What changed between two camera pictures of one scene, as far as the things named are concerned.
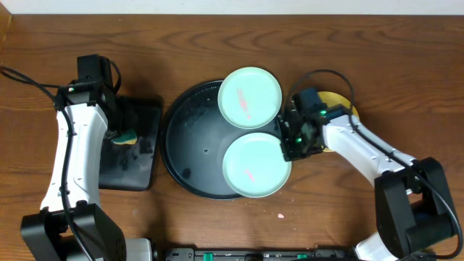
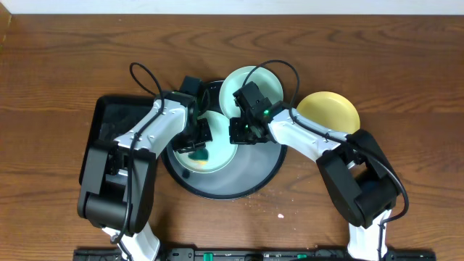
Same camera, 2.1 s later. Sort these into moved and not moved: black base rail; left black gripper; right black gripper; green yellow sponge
Moved: left black gripper; green yellow sponge; right black gripper
Not moved: black base rail
